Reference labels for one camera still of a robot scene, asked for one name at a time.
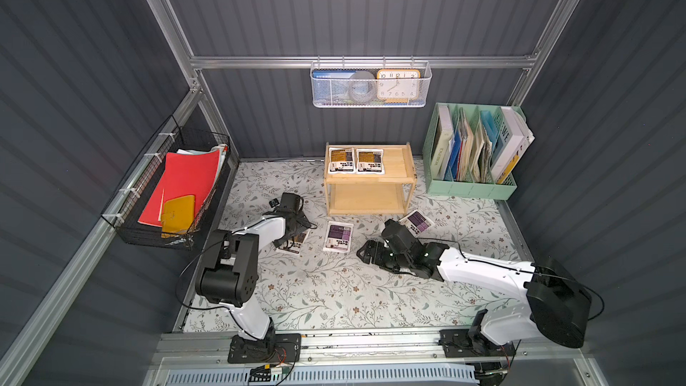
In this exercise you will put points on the orange coffee bag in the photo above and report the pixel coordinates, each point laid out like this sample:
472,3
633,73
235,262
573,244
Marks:
370,161
341,160
294,246

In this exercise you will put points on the purple coffee bag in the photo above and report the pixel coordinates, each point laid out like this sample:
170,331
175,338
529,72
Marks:
417,222
338,237

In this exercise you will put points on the green file organizer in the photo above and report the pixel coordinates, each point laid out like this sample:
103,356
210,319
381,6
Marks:
469,189

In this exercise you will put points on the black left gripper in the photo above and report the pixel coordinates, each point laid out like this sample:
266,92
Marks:
295,220

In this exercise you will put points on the wooden two-tier shelf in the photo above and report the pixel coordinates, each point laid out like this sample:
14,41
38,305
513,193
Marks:
358,194

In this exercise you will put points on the white thick book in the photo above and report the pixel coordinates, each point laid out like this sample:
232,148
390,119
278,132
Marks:
514,139

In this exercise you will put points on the blue box in basket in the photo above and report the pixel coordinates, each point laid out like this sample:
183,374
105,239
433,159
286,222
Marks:
331,88

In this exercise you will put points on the orange square clock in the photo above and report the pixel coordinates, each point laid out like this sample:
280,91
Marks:
398,85

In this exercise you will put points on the yellow notebook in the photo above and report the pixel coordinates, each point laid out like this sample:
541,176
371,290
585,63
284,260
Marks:
178,214

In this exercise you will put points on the floral table mat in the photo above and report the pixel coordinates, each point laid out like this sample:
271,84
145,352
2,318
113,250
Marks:
318,290

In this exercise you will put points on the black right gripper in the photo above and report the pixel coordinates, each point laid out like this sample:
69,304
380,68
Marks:
379,252

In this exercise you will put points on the black wire side basket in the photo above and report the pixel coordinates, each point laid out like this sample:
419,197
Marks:
124,219

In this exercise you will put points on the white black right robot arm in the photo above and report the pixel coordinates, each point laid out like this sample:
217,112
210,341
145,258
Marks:
550,302

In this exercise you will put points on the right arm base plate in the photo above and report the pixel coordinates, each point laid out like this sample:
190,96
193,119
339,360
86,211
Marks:
458,343

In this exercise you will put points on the grey tape roll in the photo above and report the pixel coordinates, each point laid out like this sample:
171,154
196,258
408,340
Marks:
362,87

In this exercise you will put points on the red folder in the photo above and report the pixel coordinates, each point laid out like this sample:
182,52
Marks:
186,172

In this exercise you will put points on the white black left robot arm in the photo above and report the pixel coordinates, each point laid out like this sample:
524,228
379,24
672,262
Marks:
228,268

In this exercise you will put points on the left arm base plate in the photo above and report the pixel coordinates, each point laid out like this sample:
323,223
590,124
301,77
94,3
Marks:
278,348

